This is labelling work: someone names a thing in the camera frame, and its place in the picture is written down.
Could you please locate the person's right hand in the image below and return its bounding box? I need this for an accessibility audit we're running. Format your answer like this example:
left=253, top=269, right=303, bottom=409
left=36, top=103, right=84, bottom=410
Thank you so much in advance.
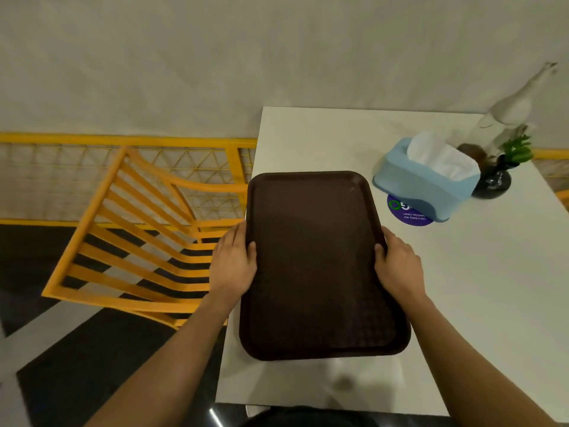
left=374, top=226, right=426, bottom=306

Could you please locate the person's left hand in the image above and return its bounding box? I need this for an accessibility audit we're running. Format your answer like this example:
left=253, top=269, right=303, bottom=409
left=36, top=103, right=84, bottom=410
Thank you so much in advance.
left=208, top=220, right=258, bottom=307

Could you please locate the dark brown plastic tray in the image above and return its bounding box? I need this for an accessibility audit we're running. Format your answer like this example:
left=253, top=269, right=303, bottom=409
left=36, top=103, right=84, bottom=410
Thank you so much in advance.
left=239, top=171, right=412, bottom=362

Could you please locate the person's right forearm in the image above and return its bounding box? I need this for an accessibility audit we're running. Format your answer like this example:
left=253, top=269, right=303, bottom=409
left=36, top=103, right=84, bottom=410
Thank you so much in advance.
left=405, top=293, right=561, bottom=427

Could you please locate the person's left forearm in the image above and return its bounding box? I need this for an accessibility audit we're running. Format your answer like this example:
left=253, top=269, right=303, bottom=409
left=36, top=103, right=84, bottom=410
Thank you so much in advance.
left=84, top=292, right=238, bottom=427

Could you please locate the round purple sticker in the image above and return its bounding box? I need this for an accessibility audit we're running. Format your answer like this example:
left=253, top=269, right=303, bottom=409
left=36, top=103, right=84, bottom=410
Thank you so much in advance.
left=387, top=195, right=434, bottom=227

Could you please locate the light blue tissue box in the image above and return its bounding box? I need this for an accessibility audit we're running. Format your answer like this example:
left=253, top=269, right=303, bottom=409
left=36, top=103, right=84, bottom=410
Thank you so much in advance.
left=372, top=138, right=482, bottom=223

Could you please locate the yellow slatted chair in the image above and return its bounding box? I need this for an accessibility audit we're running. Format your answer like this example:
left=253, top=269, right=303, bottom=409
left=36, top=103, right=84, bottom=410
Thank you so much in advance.
left=41, top=146, right=250, bottom=330

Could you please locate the white tissue paper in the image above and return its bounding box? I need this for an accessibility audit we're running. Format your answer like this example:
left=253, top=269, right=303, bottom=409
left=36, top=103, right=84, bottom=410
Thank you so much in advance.
left=407, top=132, right=479, bottom=182

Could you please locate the black round vase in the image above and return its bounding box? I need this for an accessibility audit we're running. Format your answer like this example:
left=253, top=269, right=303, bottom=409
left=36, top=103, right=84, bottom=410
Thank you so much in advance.
left=471, top=157, right=513, bottom=200

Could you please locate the brown round object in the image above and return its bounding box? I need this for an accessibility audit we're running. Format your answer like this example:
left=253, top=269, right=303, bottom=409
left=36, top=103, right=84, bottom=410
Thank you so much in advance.
left=457, top=143, right=487, bottom=167

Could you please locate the yellow metal mesh railing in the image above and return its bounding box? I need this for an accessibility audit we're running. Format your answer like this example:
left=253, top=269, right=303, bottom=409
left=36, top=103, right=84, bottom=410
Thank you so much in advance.
left=0, top=132, right=258, bottom=229

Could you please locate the small green plant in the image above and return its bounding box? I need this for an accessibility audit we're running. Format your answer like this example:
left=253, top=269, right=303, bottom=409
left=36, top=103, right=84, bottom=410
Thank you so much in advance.
left=502, top=135, right=534, bottom=165

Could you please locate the clear glass bottle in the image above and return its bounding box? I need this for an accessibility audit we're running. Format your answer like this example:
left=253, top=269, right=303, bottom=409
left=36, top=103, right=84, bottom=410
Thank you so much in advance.
left=464, top=62, right=559, bottom=158

